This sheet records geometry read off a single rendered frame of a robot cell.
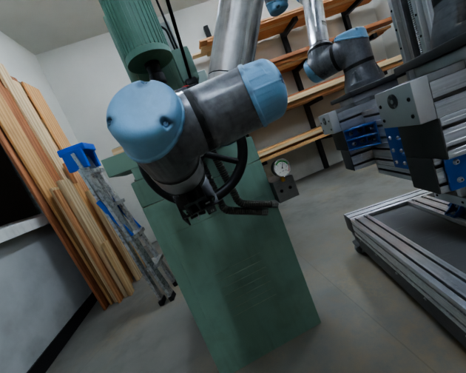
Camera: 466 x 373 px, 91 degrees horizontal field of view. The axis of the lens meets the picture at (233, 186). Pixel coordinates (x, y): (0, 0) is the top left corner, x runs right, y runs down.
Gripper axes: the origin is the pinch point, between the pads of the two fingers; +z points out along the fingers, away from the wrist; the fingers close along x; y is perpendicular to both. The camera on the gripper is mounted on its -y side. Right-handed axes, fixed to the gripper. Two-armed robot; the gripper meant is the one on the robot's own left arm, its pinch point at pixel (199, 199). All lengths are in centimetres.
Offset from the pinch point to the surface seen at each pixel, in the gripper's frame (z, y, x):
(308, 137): 202, -86, 149
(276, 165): 17.9, -5.5, 27.3
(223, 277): 36.2, 17.8, -5.7
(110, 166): 11.2, -27.5, -21.2
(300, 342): 52, 52, 9
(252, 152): 19.8, -14.7, 23.2
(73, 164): 67, -81, -62
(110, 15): -1, -75, -1
